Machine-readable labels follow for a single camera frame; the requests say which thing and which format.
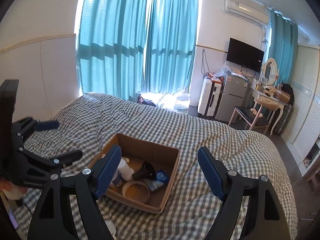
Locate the teal side curtain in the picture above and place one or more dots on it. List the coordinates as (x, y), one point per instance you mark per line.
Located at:
(284, 46)

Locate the white air conditioner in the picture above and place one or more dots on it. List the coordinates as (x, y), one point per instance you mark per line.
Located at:
(244, 11)

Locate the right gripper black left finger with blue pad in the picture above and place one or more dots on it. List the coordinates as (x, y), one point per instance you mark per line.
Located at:
(64, 197)

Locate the white suitcase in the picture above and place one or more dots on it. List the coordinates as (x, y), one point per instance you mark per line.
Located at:
(209, 96)

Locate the person's left hand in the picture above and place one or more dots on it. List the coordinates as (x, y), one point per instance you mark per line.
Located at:
(11, 191)

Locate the dark bag by window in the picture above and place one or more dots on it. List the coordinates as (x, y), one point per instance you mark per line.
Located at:
(142, 101)

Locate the white cylinder bottle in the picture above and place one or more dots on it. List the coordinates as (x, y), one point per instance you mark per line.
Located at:
(125, 170)

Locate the clear water jug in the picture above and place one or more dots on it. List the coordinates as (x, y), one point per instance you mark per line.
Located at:
(181, 102)

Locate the blue round tin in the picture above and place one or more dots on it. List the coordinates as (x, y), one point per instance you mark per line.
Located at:
(162, 176)

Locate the oval vanity mirror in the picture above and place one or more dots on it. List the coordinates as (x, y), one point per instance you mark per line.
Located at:
(269, 72)

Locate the black backpack on table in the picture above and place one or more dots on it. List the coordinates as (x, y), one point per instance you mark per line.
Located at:
(288, 89)

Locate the white dressing table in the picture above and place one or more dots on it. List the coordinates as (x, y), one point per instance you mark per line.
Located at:
(280, 108)

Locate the brown cardboard box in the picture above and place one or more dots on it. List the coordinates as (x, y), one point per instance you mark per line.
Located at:
(135, 193)

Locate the clear plastic jar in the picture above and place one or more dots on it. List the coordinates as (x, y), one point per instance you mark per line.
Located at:
(116, 181)

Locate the right teal curtain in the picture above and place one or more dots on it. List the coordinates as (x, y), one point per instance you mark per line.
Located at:
(170, 45)

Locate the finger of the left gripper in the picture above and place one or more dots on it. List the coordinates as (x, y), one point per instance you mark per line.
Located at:
(68, 158)
(46, 125)

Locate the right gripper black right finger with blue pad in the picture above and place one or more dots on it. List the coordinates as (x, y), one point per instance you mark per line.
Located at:
(264, 219)

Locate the black wall television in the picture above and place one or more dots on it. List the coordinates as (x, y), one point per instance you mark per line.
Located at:
(244, 55)

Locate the grey checked bed cover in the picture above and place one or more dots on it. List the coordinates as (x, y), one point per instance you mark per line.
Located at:
(90, 121)

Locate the black cup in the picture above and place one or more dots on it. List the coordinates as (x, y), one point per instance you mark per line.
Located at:
(146, 171)

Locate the silver mini fridge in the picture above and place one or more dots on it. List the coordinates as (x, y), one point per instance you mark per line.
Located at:
(233, 91)

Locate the blue white pouch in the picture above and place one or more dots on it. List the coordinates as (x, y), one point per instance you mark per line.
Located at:
(153, 185)

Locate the white louvred wardrobe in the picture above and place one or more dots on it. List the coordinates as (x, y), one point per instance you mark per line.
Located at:
(301, 134)

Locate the left teal curtain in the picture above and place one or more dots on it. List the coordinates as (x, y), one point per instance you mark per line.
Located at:
(110, 52)

